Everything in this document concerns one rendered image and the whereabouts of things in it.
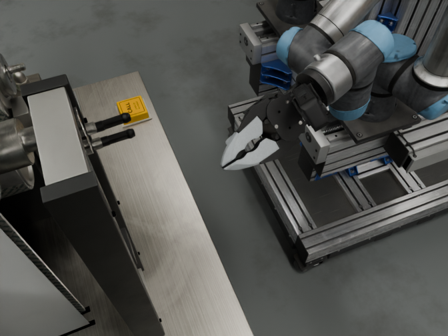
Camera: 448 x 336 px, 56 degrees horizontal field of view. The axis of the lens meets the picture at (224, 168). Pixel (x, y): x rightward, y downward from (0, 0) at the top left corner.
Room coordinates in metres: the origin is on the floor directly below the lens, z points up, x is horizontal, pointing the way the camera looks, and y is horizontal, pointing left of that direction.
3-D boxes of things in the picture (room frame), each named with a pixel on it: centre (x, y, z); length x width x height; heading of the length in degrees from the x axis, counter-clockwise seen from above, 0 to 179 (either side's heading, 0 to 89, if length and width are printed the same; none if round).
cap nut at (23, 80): (0.76, 0.49, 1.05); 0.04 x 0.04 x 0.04
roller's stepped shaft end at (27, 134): (0.36, 0.23, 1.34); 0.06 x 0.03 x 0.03; 113
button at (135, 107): (0.79, 0.25, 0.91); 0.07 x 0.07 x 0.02; 23
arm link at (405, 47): (0.90, -0.45, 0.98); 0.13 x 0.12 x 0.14; 37
